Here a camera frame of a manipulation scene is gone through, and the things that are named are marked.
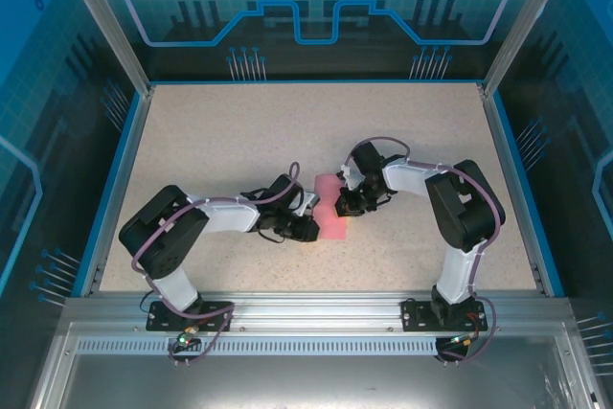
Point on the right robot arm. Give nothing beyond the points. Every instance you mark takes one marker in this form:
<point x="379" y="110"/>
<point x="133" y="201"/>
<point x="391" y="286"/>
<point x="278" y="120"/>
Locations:
<point x="469" y="217"/>

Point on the aluminium corner post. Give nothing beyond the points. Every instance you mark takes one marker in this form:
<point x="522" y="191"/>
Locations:
<point x="517" y="30"/>
<point x="112" y="30"/>

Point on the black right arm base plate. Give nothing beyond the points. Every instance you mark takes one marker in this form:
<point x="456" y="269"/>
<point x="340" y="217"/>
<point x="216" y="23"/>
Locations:
<point x="414" y="318"/>

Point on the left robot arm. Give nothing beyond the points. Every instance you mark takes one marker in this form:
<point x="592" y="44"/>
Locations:
<point x="167" y="236"/>

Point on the blue side trim strip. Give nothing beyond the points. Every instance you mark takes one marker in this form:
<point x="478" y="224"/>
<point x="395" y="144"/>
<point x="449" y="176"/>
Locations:
<point x="107" y="188"/>
<point x="526" y="188"/>

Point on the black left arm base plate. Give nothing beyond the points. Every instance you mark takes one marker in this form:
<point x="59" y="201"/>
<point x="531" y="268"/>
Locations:
<point x="160" y="320"/>

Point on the grey metal tray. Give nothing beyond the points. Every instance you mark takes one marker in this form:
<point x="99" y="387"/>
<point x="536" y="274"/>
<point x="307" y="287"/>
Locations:
<point x="306" y="385"/>

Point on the pink paper sheet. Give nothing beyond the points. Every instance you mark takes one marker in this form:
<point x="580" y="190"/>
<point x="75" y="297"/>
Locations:
<point x="330" y="227"/>

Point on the aluminium mounting beam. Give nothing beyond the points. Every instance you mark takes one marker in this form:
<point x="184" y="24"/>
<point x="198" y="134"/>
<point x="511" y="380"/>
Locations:
<point x="311" y="313"/>

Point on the aluminium side rail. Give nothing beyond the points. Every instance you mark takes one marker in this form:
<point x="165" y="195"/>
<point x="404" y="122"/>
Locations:
<point x="512" y="188"/>
<point x="122" y="188"/>

